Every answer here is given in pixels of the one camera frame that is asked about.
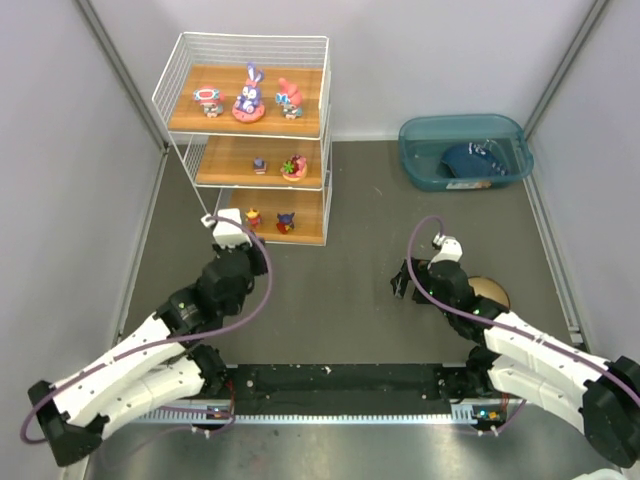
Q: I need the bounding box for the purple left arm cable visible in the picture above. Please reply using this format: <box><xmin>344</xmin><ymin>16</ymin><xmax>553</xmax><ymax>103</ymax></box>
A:
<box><xmin>19</xmin><ymin>214</ymin><xmax>274</xmax><ymax>445</ymax></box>

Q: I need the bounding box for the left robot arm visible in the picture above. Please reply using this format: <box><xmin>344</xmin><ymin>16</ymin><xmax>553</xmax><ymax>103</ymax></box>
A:
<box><xmin>27</xmin><ymin>237</ymin><xmax>272</xmax><ymax>467</ymax></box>

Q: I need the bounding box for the small purple toy piece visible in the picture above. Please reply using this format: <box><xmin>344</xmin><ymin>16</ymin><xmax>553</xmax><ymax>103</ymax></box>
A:
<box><xmin>253</xmin><ymin>157</ymin><xmax>268</xmax><ymax>175</ymax></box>

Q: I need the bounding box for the purple bunny donut toy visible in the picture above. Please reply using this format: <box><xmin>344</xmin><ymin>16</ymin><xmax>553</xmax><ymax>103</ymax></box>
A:
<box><xmin>232</xmin><ymin>62</ymin><xmax>266</xmax><ymax>123</ymax></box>

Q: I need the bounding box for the pink bunny toy on shelf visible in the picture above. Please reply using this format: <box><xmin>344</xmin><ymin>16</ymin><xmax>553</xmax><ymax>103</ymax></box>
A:
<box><xmin>275</xmin><ymin>77</ymin><xmax>303</xmax><ymax>120</ymax></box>

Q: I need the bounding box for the wooden round block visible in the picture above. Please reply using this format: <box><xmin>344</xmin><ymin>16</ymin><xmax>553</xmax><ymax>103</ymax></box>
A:
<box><xmin>469</xmin><ymin>276</ymin><xmax>511</xmax><ymax>309</ymax></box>

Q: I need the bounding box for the teal plastic bin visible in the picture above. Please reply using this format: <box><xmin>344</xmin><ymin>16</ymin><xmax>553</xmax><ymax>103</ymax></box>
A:
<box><xmin>398</xmin><ymin>114</ymin><xmax>534</xmax><ymax>192</ymax></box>

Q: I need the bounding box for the yellow red toy figure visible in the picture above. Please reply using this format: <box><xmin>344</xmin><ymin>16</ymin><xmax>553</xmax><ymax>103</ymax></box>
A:
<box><xmin>245</xmin><ymin>208</ymin><xmax>262</xmax><ymax>231</ymax></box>

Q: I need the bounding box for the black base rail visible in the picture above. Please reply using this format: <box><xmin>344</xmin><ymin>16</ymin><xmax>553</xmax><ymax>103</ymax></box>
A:
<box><xmin>230</xmin><ymin>363</ymin><xmax>480</xmax><ymax>416</ymax></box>

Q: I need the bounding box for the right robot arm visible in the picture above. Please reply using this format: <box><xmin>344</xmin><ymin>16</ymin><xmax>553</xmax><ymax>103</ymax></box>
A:
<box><xmin>390</xmin><ymin>258</ymin><xmax>639</xmax><ymax>469</ymax></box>

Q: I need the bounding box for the blue caped toy figure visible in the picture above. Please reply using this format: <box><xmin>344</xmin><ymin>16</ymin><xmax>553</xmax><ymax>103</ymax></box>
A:
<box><xmin>276</xmin><ymin>212</ymin><xmax>295</xmax><ymax>235</ymax></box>

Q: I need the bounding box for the white wire wooden shelf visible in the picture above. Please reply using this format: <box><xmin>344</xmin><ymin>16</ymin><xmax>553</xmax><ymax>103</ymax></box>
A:
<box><xmin>152</xmin><ymin>32</ymin><xmax>332</xmax><ymax>245</ymax></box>

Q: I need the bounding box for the pink bear strawberry toy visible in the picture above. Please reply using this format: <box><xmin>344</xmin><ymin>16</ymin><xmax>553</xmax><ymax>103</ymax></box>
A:
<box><xmin>280</xmin><ymin>154</ymin><xmax>308</xmax><ymax>182</ymax></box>

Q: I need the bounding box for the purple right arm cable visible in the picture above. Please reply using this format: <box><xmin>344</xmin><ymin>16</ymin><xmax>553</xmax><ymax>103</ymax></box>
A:
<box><xmin>405</xmin><ymin>214</ymin><xmax>640</xmax><ymax>406</ymax></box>

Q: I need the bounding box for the blue cap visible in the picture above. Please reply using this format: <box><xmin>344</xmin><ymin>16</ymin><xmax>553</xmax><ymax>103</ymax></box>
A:
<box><xmin>441</xmin><ymin>142</ymin><xmax>509</xmax><ymax>178</ymax></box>

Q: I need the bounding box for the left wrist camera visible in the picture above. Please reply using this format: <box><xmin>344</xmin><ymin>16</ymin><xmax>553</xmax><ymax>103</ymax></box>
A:
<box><xmin>201</xmin><ymin>208</ymin><xmax>251</xmax><ymax>249</ymax></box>

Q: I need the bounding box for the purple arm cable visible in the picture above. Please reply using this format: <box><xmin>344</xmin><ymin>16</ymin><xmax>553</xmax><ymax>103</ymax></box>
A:
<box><xmin>19</xmin><ymin>214</ymin><xmax>274</xmax><ymax>445</ymax></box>
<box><xmin>405</xmin><ymin>214</ymin><xmax>640</xmax><ymax>406</ymax></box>

